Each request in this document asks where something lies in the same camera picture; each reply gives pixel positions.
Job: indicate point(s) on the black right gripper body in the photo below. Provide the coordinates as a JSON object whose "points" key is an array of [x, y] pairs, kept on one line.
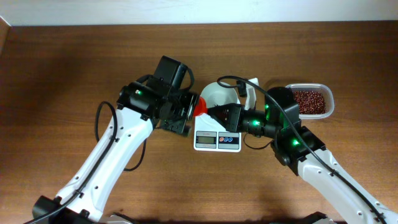
{"points": [[236, 113]]}

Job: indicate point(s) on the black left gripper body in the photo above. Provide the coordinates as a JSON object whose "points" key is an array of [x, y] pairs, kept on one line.
{"points": [[180, 113]]}

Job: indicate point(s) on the red measuring scoop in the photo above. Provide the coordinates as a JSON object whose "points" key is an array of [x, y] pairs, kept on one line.
{"points": [[200, 107]]}

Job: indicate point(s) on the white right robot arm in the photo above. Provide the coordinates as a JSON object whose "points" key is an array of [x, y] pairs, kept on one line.
{"points": [[296, 147]]}

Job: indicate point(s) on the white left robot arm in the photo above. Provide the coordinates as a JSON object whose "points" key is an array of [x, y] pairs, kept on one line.
{"points": [[140, 109]]}

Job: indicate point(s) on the white bowl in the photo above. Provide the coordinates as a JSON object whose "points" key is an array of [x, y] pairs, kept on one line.
{"points": [[216, 95]]}

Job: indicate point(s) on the white digital kitchen scale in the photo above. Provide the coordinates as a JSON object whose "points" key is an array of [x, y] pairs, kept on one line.
{"points": [[209, 135]]}

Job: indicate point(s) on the red adzuki beans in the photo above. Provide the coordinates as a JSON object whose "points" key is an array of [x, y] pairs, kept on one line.
{"points": [[310, 102]]}

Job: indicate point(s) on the clear plastic container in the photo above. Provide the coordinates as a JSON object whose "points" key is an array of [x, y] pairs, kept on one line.
{"points": [[321, 88]]}

